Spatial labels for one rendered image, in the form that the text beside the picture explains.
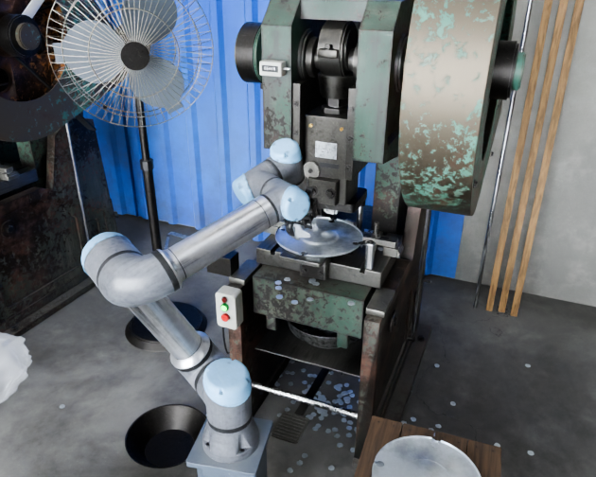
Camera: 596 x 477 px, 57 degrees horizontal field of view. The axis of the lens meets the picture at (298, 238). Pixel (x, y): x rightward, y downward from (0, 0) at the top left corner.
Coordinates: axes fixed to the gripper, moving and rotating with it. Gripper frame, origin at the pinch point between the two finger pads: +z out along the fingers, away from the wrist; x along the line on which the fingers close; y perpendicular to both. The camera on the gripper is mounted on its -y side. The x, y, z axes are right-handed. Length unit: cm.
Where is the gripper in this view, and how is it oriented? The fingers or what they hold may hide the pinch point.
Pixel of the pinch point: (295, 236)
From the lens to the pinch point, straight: 164.0
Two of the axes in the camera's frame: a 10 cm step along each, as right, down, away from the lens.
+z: 1.4, 6.4, 7.6
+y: 9.5, 1.5, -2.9
